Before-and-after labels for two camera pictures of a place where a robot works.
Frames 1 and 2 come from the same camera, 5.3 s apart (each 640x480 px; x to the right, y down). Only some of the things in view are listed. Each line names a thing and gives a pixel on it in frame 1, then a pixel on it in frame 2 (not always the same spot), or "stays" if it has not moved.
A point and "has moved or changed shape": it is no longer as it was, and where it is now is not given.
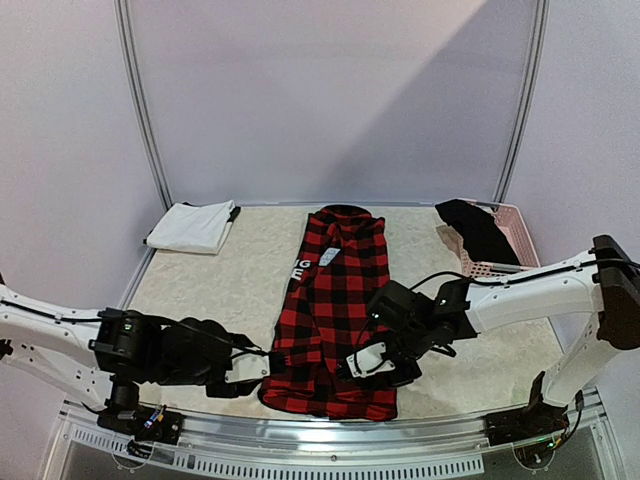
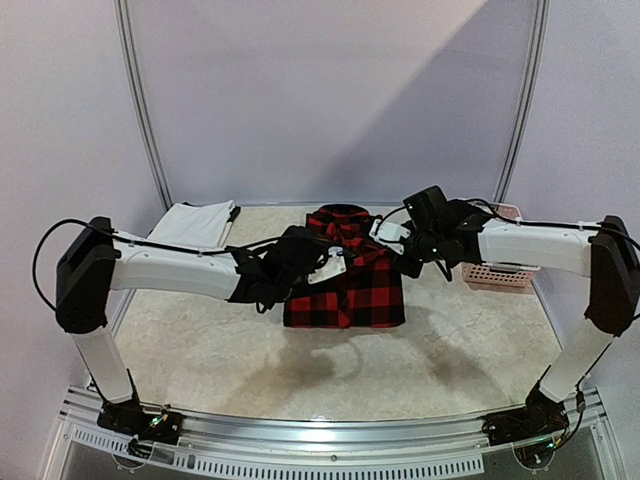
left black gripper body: (223, 393) → (287, 288)
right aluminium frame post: (540, 52) stays
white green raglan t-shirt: (190, 228) stays
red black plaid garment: (342, 259) has moved or changed shape
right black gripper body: (401, 370) → (409, 261)
